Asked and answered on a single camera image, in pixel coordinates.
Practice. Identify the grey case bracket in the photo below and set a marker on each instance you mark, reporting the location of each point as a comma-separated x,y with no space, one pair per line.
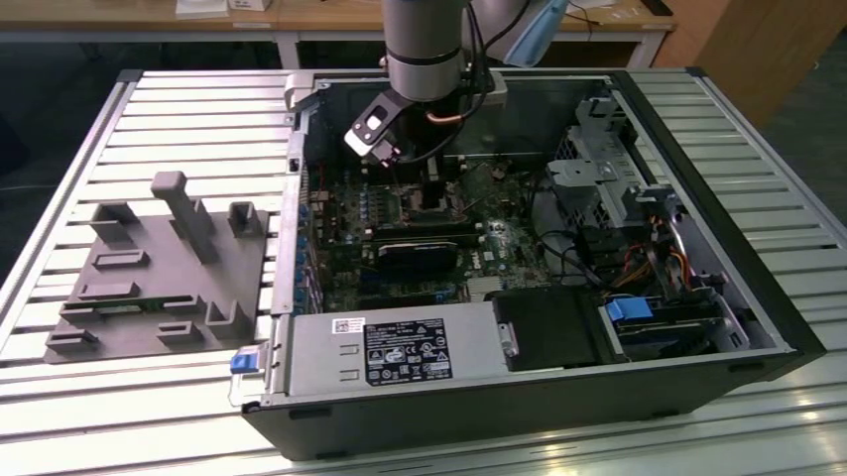
297,89

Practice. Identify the CPU socket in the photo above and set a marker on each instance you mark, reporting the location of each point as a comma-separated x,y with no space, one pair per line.
408,210

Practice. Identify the green RAM stick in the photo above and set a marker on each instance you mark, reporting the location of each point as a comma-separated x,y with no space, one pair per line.
118,310

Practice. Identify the silver coin cell battery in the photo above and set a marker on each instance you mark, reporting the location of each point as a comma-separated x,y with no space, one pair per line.
500,171

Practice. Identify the grey parts rack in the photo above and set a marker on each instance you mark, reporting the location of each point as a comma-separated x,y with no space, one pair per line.
158,277

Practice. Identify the black disk bay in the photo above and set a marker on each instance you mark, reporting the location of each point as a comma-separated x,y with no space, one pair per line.
549,327

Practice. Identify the green motherboard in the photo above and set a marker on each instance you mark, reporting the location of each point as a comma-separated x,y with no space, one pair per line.
516,248

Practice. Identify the grey power supply with label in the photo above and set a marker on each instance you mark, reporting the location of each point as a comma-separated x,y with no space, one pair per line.
310,347

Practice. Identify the small black device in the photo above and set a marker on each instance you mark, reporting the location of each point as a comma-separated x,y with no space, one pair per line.
656,6

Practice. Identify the black PC case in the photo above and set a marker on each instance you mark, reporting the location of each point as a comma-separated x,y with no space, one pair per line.
462,426

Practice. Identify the pale blue teach pendant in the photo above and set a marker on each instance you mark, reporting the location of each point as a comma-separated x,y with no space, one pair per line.
532,39

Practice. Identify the wooden desk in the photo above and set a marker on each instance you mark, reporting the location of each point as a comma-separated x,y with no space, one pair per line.
132,22

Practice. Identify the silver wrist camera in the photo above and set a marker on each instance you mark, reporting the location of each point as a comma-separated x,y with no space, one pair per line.
370,126

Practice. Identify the grey metal drive cage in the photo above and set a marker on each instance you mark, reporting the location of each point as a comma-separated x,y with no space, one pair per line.
574,173

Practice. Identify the hard disk in blue carrier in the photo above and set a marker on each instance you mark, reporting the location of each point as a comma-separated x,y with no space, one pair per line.
625,310

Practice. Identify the wooden cabinet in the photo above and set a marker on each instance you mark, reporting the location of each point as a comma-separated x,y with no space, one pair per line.
760,54

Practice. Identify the blue plastic latch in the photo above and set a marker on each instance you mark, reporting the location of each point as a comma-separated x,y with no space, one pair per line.
242,363

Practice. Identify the silver chipset heatsink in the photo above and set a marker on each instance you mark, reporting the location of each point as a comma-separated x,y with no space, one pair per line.
485,285

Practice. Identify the black graphics card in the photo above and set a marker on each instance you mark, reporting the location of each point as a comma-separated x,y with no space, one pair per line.
416,259

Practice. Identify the small white labelled box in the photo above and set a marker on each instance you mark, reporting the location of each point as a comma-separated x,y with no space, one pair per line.
249,5

